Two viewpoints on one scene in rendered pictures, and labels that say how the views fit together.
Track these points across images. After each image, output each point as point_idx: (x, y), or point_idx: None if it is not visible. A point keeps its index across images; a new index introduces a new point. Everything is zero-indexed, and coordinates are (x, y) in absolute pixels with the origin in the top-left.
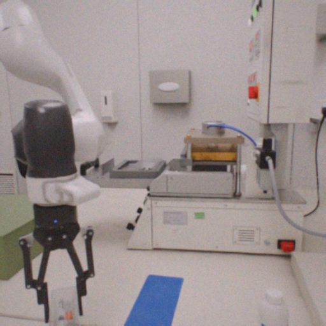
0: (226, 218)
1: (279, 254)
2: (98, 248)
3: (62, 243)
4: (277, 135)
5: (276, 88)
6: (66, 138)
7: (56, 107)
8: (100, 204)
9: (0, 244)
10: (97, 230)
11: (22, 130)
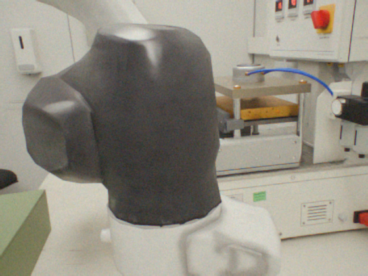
0: (294, 194)
1: (355, 229)
2: (114, 271)
3: None
4: (352, 77)
5: (363, 10)
6: (217, 117)
7: (196, 40)
8: (68, 191)
9: None
10: (91, 238)
11: (106, 108)
